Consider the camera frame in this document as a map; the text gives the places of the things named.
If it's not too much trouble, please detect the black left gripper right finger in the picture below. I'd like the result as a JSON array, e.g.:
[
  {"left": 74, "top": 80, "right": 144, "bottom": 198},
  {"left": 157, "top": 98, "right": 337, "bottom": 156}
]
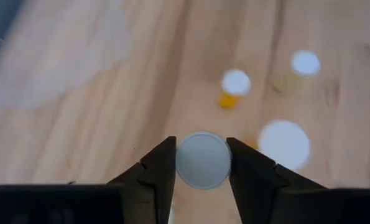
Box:
[{"left": 226, "top": 137, "right": 328, "bottom": 224}]

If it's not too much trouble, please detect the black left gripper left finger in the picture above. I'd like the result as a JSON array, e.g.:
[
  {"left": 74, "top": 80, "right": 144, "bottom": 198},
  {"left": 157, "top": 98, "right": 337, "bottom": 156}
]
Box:
[{"left": 106, "top": 136, "right": 177, "bottom": 224}]

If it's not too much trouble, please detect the amber pill bottle white cap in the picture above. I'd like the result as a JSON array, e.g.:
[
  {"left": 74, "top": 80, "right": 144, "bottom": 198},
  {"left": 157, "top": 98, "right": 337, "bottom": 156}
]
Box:
[
  {"left": 175, "top": 131, "right": 233, "bottom": 190},
  {"left": 270, "top": 49, "right": 321, "bottom": 96},
  {"left": 217, "top": 68, "right": 252, "bottom": 110},
  {"left": 243, "top": 119, "right": 312, "bottom": 171}
]

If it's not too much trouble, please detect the clear plastic bin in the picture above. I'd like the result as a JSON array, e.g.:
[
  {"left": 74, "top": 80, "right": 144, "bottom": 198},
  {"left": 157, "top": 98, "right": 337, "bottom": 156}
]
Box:
[{"left": 0, "top": 0, "right": 132, "bottom": 110}]

